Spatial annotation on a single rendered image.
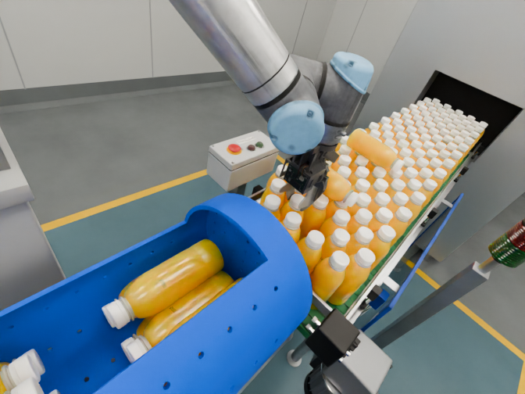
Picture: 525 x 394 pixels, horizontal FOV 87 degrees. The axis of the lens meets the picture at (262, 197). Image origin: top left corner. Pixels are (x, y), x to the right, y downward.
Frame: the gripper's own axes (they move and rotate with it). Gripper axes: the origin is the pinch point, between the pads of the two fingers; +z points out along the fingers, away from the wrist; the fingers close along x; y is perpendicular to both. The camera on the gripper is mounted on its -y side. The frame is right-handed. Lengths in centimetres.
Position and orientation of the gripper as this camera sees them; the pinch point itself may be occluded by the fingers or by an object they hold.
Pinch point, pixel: (298, 200)
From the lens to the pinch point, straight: 72.0
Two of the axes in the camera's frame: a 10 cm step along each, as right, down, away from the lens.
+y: -6.9, 3.7, -6.2
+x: 6.9, 6.0, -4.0
